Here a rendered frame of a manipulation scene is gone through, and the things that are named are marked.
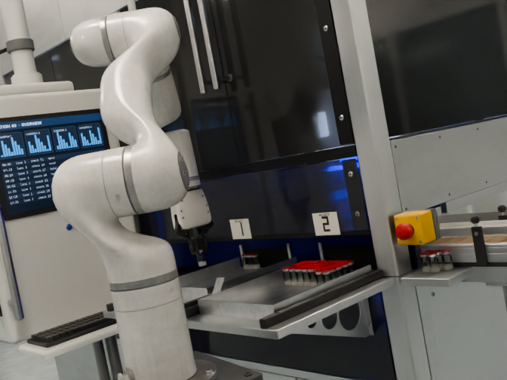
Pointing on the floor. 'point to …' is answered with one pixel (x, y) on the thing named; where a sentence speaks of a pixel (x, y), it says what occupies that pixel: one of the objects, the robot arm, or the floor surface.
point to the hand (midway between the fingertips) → (198, 245)
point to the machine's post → (379, 185)
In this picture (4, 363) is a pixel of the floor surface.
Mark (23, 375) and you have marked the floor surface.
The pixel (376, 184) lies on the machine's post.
